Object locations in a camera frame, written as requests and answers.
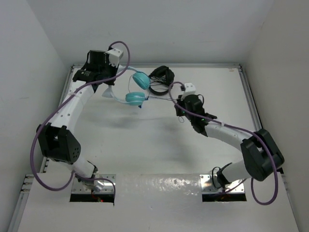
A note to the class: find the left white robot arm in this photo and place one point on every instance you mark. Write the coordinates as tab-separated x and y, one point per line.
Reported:
56	138

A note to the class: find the black headphones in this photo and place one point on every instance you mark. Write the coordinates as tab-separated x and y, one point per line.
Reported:
164	76

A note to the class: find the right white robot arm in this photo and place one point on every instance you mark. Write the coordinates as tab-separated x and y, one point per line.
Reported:
255	162

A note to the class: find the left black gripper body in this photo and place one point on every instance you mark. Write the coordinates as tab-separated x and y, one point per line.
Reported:
107	71

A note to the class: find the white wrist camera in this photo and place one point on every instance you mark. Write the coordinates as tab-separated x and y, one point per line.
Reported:
187	89
114	56

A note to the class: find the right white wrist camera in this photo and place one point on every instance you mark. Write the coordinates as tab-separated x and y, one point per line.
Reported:
187	89

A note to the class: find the teal cat-ear headphones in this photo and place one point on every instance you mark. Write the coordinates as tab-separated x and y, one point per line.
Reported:
132	98

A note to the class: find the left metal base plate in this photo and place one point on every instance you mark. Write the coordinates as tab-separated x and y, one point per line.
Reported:
97	191

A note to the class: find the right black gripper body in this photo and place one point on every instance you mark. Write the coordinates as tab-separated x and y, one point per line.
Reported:
180	112

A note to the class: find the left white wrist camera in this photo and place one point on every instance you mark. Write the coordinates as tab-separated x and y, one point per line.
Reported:
114	56

